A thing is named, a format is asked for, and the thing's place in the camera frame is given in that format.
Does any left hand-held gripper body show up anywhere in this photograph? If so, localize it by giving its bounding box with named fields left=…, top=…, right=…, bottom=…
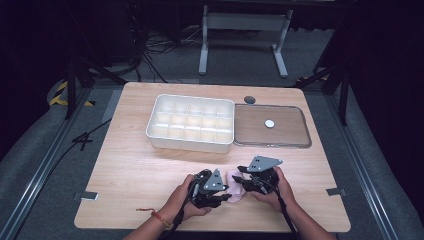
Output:
left=187, top=168, right=232, bottom=210

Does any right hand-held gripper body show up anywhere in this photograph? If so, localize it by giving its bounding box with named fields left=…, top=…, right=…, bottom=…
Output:
left=244, top=155, right=284, bottom=196

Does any pink sock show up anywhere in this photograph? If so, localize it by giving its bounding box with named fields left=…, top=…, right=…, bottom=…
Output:
left=225, top=168, right=248, bottom=204

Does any person's right hand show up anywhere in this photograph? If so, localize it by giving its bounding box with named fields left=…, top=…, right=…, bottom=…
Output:
left=249, top=166, right=298, bottom=214

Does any person's left hand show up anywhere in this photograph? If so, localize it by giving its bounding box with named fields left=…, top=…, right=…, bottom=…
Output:
left=164, top=173, right=213, bottom=222

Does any clear box lid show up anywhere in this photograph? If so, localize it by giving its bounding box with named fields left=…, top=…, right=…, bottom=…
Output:
left=232, top=103, right=313, bottom=149

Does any white compartment storage box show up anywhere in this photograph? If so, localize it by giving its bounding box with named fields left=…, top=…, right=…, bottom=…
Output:
left=145, top=93, right=236, bottom=155

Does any black tripod stand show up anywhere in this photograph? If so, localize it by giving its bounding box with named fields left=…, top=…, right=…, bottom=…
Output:
left=294, top=61, right=352, bottom=127
left=63, top=54, right=129, bottom=120

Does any black tape cross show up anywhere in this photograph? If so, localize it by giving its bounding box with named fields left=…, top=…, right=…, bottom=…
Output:
left=71, top=132, right=94, bottom=152

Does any white metal stand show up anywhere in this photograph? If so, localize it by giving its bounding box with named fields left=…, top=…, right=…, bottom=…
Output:
left=198, top=4, right=295, bottom=80

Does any yellow black hazard tape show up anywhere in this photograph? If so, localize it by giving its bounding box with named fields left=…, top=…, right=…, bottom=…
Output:
left=48, top=80, right=97, bottom=108

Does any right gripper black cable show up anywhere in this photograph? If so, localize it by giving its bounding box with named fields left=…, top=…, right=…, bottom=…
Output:
left=253, top=175, right=303, bottom=240

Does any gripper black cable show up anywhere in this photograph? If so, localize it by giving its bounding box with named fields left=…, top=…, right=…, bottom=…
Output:
left=159, top=181, right=201, bottom=240
left=253, top=175, right=303, bottom=240

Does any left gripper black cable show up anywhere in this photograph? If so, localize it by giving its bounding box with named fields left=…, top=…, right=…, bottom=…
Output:
left=159, top=181, right=201, bottom=240

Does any red string bracelet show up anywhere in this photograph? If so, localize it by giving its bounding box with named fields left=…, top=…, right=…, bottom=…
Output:
left=135, top=207, right=173, bottom=228

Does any aluminium floor rail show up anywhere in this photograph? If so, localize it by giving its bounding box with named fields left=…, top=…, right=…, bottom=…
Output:
left=325, top=94, right=399, bottom=240
left=0, top=88, right=123, bottom=240

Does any black floor cable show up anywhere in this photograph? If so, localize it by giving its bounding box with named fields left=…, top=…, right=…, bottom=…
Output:
left=54, top=117, right=113, bottom=168

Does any bundle of floor cables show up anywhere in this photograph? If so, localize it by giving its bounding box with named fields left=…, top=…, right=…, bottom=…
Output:
left=141, top=28, right=203, bottom=84

